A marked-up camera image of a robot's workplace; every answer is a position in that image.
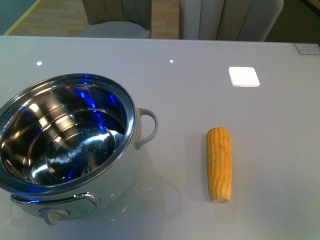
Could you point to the yellow corn cob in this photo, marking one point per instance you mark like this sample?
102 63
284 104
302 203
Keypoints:
219 164

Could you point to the beige chair left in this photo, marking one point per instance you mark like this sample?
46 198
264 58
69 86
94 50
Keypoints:
120 19

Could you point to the beige chair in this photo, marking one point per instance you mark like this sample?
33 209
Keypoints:
120 19
228 20

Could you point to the beige chair right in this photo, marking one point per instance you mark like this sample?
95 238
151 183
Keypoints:
228 20

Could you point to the black white table label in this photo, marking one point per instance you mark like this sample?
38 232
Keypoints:
308 48

